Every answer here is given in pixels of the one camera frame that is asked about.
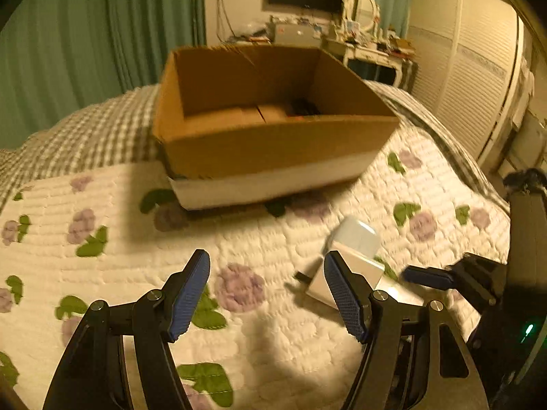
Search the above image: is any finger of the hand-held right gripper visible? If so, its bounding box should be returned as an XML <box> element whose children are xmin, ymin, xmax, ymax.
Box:
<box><xmin>403</xmin><ymin>253</ymin><xmax>509</xmax><ymax>308</ymax></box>

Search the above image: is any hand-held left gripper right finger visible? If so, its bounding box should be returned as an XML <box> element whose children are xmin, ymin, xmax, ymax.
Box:
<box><xmin>323</xmin><ymin>250</ymin><xmax>490</xmax><ymax>410</ymax></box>

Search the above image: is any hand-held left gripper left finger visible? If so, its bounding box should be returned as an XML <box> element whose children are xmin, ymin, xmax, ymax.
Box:
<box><xmin>43</xmin><ymin>248</ymin><xmax>211</xmax><ymax>410</ymax></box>

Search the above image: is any white box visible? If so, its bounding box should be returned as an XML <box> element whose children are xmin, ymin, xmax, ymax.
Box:
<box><xmin>305</xmin><ymin>241</ymin><xmax>398</xmax><ymax>308</ymax></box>

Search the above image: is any white plastic bottle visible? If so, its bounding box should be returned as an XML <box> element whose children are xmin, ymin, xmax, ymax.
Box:
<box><xmin>328</xmin><ymin>216</ymin><xmax>382</xmax><ymax>262</ymax></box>

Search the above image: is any brown cardboard box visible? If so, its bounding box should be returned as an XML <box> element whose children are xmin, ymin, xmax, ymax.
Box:
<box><xmin>153</xmin><ymin>44</ymin><xmax>401</xmax><ymax>211</ymax></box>

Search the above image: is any black cylinder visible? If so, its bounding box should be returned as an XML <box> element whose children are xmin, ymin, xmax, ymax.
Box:
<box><xmin>287</xmin><ymin>99</ymin><xmax>325</xmax><ymax>117</ymax></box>

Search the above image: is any white floral quilt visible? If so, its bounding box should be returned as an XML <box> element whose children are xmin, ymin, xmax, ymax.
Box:
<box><xmin>0</xmin><ymin>126</ymin><xmax>513</xmax><ymax>410</ymax></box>

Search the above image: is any dark floral clothing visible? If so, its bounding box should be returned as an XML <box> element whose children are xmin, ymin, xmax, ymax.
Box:
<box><xmin>503</xmin><ymin>168</ymin><xmax>547</xmax><ymax>195</ymax></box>

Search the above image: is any grey checked bed sheet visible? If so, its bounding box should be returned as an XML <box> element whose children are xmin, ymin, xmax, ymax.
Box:
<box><xmin>0</xmin><ymin>79</ymin><xmax>509</xmax><ymax>214</ymax></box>

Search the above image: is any white louvred wardrobe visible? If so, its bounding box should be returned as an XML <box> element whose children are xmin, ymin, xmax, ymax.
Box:
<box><xmin>404</xmin><ymin>0</ymin><xmax>535</xmax><ymax>172</ymax></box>

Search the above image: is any white dressing table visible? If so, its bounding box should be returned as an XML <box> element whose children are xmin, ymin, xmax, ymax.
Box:
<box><xmin>322</xmin><ymin>36</ymin><xmax>417</xmax><ymax>90</ymax></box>

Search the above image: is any silver fridge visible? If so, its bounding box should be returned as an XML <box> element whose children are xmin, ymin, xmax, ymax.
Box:
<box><xmin>273</xmin><ymin>23</ymin><xmax>323</xmax><ymax>47</ymax></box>

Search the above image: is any white oval mirror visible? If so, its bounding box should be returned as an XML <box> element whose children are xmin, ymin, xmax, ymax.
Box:
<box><xmin>344</xmin><ymin>0</ymin><xmax>381</xmax><ymax>35</ymax></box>

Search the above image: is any teal curtain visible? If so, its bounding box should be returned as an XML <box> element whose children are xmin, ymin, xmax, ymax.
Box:
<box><xmin>352</xmin><ymin>0</ymin><xmax>415</xmax><ymax>37</ymax></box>

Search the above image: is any green curtain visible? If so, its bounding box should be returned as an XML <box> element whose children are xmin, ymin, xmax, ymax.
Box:
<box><xmin>0</xmin><ymin>0</ymin><xmax>206</xmax><ymax>150</ymax></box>

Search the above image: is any black wall cable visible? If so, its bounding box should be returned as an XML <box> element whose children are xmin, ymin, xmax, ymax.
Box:
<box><xmin>216</xmin><ymin>0</ymin><xmax>236</xmax><ymax>43</ymax></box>

